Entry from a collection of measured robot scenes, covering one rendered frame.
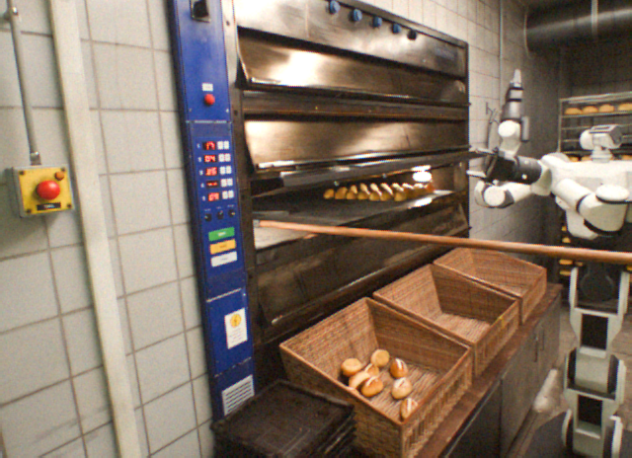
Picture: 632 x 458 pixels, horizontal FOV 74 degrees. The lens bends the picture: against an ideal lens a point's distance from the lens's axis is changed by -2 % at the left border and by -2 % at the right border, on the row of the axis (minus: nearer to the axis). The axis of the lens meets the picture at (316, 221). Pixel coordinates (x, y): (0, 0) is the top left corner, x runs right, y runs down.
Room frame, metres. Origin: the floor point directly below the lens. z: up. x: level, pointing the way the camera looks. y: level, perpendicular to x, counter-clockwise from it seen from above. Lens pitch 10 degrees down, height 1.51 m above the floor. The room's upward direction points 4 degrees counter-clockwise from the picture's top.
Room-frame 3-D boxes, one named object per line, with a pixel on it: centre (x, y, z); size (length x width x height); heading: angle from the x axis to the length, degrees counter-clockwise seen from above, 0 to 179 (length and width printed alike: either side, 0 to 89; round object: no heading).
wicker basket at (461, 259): (2.32, -0.98, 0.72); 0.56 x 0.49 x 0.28; 140
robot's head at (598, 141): (1.45, -0.99, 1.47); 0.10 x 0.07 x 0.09; 15
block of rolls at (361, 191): (2.76, -0.43, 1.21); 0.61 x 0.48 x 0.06; 49
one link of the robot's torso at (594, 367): (1.44, -1.01, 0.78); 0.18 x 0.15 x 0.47; 50
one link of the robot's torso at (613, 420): (1.54, -1.09, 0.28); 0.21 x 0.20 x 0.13; 140
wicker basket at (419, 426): (1.42, -0.20, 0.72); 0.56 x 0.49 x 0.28; 140
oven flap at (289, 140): (2.04, -0.38, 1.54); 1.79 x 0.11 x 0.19; 139
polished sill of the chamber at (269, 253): (2.05, -0.36, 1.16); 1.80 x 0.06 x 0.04; 139
